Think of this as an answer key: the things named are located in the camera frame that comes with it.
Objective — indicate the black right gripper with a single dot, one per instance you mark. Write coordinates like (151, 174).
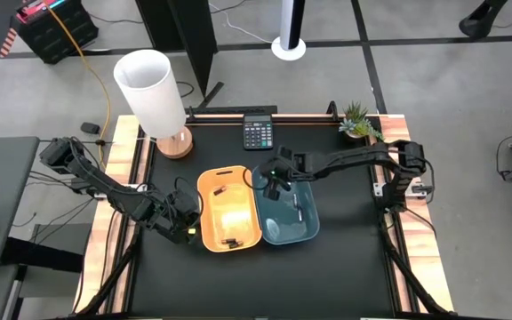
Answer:
(282, 165)

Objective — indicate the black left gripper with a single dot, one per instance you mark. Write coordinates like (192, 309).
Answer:
(181, 209)

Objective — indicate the slim AAA battery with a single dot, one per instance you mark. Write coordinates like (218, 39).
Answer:
(300, 215)
(295, 200)

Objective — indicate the black copper AA battery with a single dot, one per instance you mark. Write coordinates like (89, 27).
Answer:
(219, 191)
(237, 244)
(228, 241)

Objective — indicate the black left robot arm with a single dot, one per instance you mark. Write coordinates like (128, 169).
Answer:
(100, 184)

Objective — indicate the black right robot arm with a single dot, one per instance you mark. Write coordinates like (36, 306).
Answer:
(371, 157)

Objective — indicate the blue plastic bin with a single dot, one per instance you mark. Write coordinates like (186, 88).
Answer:
(289, 222)

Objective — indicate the yellow plastic bin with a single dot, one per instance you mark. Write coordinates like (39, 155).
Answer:
(229, 213)

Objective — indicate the black desk calculator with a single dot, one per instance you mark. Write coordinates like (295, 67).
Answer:
(258, 132)

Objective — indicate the small potted green plant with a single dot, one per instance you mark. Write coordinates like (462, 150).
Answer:
(357, 124)

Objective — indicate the small black floor puck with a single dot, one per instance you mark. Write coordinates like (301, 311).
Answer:
(90, 128)

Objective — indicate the white shade wooden base lamp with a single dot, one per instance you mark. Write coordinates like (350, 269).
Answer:
(151, 93)

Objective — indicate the white black pole round base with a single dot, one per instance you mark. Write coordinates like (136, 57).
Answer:
(290, 40)

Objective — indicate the black standing divider panel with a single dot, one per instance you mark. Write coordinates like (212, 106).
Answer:
(185, 35)

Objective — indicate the dark grey side desk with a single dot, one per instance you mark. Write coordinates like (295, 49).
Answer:
(7, 200)

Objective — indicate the black equipment crate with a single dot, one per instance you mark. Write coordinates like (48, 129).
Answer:
(56, 31)

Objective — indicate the black stand foot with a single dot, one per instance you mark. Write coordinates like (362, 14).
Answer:
(480, 20)

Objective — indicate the black table edge rail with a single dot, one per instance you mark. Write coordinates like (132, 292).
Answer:
(231, 111)

